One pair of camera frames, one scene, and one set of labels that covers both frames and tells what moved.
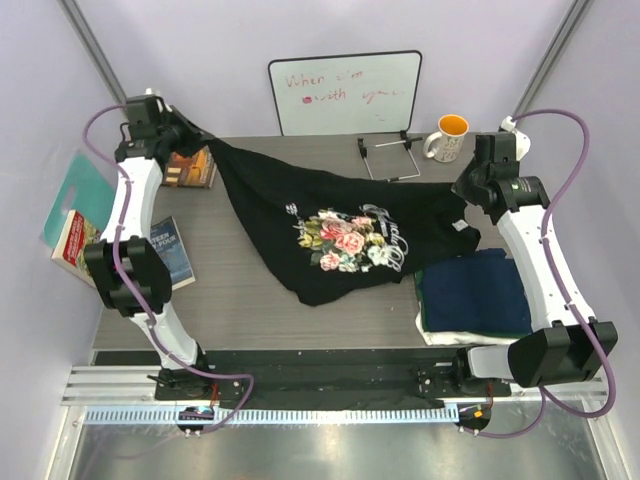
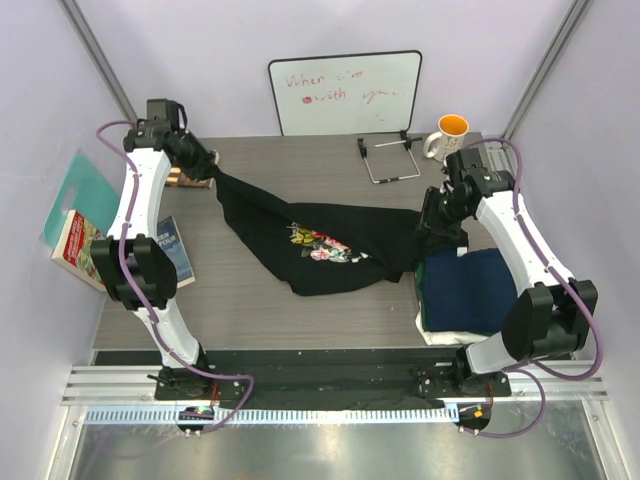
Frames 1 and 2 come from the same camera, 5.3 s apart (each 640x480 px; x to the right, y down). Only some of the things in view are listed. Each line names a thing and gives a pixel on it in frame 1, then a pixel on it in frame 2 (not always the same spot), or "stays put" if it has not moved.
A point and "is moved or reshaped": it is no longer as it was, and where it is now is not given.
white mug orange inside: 452,128 stays put
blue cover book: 164,235 stays put
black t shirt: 319,237 is moved or reshaped
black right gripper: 462,188 → 430,219
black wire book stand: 407,144 stays put
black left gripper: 197,139 → 205,164
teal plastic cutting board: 90,188 stays put
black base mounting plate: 317,375 stays put
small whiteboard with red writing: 370,93 stays put
